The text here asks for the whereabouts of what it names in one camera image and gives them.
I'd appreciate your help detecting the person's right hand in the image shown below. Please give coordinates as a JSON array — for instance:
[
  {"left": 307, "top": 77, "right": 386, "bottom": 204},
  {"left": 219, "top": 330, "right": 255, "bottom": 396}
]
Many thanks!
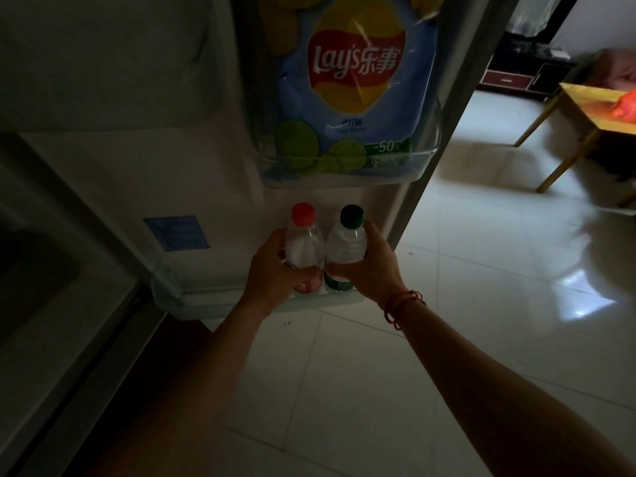
[{"left": 325, "top": 222, "right": 408, "bottom": 306}]

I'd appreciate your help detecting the black television stand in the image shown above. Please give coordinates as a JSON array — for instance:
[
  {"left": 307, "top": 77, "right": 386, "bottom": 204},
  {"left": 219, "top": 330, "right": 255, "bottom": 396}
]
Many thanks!
[{"left": 476, "top": 32, "right": 577, "bottom": 100}]

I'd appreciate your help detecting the orange plastic bag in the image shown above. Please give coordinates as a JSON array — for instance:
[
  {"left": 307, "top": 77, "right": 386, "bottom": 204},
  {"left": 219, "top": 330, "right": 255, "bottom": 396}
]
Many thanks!
[{"left": 611, "top": 89, "right": 636, "bottom": 120}]

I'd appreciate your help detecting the sofa with red cover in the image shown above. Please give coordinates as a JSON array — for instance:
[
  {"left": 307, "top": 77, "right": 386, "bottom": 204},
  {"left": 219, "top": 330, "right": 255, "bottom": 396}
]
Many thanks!
[{"left": 584, "top": 48, "right": 636, "bottom": 90}]

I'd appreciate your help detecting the blue Lay's chips bag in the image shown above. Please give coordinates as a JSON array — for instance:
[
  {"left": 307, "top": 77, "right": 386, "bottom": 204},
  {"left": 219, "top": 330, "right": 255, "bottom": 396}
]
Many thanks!
[{"left": 258, "top": 0, "right": 446, "bottom": 182}]

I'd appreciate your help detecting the black television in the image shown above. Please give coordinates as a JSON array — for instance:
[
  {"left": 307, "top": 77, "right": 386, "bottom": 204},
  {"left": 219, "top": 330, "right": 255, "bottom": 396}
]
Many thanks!
[{"left": 504, "top": 0, "right": 582, "bottom": 50}]

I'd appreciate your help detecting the person's right forearm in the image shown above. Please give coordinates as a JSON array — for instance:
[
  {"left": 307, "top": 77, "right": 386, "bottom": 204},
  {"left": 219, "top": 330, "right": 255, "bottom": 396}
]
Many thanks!
[{"left": 392, "top": 302, "right": 636, "bottom": 477}]

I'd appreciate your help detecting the green cap water bottle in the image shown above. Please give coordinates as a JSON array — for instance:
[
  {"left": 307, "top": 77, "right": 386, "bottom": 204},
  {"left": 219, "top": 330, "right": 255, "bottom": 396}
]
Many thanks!
[{"left": 323, "top": 204, "right": 368, "bottom": 293}]

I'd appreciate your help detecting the yellow wooden table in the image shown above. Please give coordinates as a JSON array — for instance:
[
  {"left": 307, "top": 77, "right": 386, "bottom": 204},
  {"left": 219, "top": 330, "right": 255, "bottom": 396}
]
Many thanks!
[{"left": 514, "top": 83, "right": 636, "bottom": 194}]

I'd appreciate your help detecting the person's left forearm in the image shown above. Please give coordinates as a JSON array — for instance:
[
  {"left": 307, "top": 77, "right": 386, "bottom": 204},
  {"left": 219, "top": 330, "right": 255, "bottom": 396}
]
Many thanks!
[{"left": 84, "top": 302, "right": 269, "bottom": 477}]

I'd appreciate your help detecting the white lace cover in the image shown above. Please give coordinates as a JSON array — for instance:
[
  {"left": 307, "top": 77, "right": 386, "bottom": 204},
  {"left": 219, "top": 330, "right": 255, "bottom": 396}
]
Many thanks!
[{"left": 509, "top": 0, "right": 565, "bottom": 35}]

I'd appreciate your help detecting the red string bracelet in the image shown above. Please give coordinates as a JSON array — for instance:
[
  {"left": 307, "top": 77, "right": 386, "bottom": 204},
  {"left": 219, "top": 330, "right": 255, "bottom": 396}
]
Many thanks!
[{"left": 383, "top": 290, "right": 427, "bottom": 332}]

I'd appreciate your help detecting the person's left hand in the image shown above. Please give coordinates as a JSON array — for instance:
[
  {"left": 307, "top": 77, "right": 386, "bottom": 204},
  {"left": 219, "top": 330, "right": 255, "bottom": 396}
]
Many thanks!
[{"left": 240, "top": 228, "right": 324, "bottom": 319}]

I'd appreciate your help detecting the white refrigerator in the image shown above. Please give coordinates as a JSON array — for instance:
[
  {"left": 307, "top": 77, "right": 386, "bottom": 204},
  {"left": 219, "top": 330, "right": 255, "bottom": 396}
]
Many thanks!
[{"left": 0, "top": 0, "right": 523, "bottom": 477}]

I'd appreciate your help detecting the red cap water bottle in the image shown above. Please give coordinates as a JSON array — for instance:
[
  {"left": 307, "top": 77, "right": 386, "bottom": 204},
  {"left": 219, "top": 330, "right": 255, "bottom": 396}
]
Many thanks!
[{"left": 283, "top": 202, "right": 327, "bottom": 296}]

